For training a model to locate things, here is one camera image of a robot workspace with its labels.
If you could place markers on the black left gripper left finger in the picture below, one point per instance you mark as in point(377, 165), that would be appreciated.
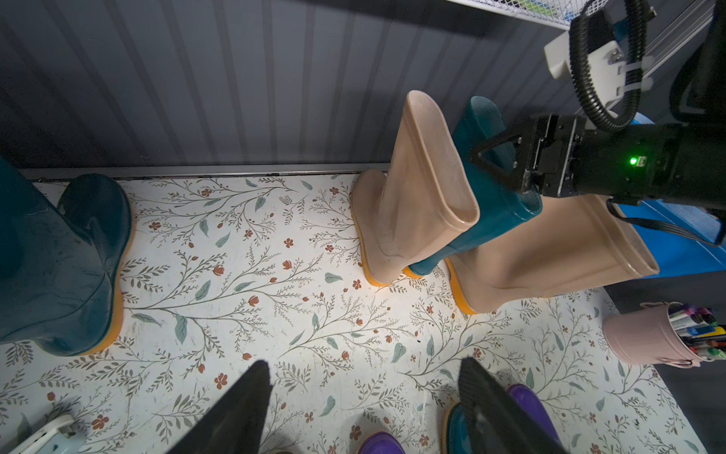
point(235, 424)

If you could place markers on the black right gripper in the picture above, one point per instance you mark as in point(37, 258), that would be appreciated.
point(544, 148)

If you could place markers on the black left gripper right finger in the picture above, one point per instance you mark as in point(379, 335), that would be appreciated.
point(495, 422)

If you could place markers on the dark green boot back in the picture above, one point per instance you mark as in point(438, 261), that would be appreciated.
point(501, 210)

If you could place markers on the dark green boot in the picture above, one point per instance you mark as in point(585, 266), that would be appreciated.
point(455, 438)
point(501, 210)
point(60, 263)

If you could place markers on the beige rain boot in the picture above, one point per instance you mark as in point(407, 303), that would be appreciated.
point(574, 244)
point(421, 204)

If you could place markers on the blue rain boot front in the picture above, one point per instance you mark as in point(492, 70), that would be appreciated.
point(676, 256)

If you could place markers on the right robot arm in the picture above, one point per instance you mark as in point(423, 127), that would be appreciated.
point(596, 152)

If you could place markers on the purple front boot right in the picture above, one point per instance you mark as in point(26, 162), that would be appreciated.
point(530, 403)

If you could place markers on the purple boot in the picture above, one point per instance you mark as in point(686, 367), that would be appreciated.
point(530, 403)
point(381, 443)

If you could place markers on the dark green front boot right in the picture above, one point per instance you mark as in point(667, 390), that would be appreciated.
point(455, 438)

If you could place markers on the purple front boot left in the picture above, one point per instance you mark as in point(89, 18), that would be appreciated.
point(381, 443)

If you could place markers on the pink pen cup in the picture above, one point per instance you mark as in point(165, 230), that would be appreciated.
point(646, 337)

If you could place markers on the small pale green device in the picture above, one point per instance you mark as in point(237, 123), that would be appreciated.
point(54, 437)

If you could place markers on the dark green boot far left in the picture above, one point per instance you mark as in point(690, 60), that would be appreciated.
point(60, 263)

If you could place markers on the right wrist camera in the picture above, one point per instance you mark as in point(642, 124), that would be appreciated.
point(606, 57)

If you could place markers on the white wire wall basket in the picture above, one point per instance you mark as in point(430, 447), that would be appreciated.
point(554, 13)

